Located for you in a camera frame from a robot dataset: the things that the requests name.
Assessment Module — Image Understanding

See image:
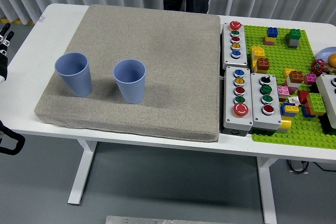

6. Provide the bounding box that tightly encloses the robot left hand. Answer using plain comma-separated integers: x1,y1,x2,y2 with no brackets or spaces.
0,23,15,82

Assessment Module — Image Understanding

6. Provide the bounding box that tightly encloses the blue ribbed plastic cup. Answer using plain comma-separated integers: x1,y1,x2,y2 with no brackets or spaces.
54,52,93,98
112,59,146,104

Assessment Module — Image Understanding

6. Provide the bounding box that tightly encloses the yellow floor tape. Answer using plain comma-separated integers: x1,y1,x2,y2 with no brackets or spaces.
0,18,35,26

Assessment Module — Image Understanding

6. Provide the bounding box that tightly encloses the white table leg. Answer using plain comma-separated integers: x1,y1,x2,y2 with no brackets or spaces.
256,157,278,224
67,140,98,206

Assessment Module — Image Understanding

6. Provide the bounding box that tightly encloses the grey-brown cushion mat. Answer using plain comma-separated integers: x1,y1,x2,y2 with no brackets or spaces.
34,4,221,143

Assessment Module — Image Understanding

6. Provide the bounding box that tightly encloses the grey five-button control box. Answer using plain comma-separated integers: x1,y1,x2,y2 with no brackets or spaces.
223,66,254,133
222,20,249,70

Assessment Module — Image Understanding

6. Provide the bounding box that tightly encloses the brown toy brick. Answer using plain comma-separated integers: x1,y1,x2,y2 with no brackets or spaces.
256,57,270,71
288,70,305,83

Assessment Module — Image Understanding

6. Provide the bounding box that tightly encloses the green studded baseplate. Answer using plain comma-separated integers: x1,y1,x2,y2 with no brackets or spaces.
243,24,336,149

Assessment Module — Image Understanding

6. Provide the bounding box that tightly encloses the grey toy brick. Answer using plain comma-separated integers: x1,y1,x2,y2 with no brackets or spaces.
286,37,300,49

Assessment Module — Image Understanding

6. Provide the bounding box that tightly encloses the white toy brick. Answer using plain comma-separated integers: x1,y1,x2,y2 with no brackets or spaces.
286,77,302,89

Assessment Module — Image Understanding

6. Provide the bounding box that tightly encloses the yellow toy cylinder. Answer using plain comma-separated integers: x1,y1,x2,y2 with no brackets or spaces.
278,118,292,131

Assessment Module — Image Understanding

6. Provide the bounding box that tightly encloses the red toy brick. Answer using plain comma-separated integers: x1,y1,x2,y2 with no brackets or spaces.
298,90,311,104

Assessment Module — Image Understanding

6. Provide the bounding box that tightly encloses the red valve wheel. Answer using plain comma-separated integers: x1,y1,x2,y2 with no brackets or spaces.
311,59,327,74

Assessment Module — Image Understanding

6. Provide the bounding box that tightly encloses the large green toy brick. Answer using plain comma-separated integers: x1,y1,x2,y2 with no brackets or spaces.
306,92,327,114

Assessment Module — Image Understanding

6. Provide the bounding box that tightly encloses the light blue plate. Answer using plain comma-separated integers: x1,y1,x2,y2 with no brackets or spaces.
316,47,336,63

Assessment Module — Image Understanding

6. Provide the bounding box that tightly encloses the grey selector switch control box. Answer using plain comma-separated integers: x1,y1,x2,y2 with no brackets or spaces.
250,72,282,134

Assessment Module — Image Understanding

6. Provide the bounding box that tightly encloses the black floor cable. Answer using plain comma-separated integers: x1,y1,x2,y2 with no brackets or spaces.
313,161,336,173

